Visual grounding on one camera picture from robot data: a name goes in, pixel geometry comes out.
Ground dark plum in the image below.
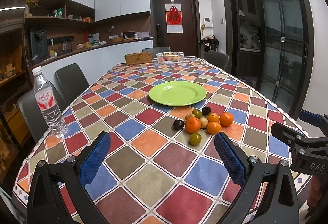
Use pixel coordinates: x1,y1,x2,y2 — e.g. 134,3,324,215
201,106,211,116
173,120,185,130

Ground dark chair far end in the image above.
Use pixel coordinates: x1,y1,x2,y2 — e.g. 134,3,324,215
142,46,171,59

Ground white wall intercom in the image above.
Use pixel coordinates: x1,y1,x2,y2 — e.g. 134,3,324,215
204,17,213,27

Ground green plate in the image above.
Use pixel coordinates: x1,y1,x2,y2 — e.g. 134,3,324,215
148,81,207,106

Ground white plastic fruit basket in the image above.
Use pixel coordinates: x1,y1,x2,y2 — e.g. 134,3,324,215
156,52,185,64

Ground woven wicker box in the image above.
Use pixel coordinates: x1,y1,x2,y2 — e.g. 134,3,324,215
124,52,152,65

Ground small orange mandarin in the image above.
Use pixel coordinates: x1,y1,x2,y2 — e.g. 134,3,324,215
206,121,221,135
207,113,220,123

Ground plastic water bottle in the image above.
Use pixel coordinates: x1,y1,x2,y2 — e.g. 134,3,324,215
32,66,68,138

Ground bags on far chair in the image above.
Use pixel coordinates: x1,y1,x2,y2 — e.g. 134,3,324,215
198,35,220,53

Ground small orange mandarin front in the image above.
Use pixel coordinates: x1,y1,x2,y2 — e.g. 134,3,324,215
206,121,221,135

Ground dark wooden door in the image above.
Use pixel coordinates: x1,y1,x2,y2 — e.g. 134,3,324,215
150,0,201,56

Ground dark chair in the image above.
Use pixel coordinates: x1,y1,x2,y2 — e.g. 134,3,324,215
55,63,89,104
17,82,68,143
205,50,230,70

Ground person's right hand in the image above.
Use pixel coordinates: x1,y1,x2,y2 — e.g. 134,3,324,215
307,176,322,207

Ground red fu poster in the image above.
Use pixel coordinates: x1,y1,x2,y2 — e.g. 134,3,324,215
165,3,183,34

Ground glass sliding door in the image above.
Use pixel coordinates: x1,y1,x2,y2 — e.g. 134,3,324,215
259,0,309,119

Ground black coffee machine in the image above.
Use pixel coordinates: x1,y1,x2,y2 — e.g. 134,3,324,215
30,26,49,64

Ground green tomato front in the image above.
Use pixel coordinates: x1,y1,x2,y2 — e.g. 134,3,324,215
189,133,202,146

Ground brown round fruit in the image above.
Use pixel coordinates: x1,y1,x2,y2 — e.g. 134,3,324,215
185,113,195,120
199,117,208,129

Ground dark chair right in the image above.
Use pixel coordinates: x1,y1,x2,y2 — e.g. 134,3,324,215
205,50,230,70

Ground glass kettle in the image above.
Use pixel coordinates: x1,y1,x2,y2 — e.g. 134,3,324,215
61,41,72,54

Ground small orange mandarin back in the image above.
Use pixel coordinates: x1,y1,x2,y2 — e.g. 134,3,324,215
207,113,220,123

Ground green tomato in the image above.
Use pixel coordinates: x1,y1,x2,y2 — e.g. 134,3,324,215
189,133,202,146
192,109,202,118

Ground dark chair near left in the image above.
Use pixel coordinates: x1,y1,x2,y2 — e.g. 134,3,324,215
17,82,68,143

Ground dark plum back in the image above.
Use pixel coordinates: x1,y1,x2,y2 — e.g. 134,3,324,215
201,106,211,116

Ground green tomato back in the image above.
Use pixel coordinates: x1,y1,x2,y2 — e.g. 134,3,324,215
192,109,202,118

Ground checkered colourful tablecloth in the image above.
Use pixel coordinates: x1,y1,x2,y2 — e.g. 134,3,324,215
12,57,301,223

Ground large orange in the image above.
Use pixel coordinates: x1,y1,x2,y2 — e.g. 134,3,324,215
185,117,202,134
220,112,234,127

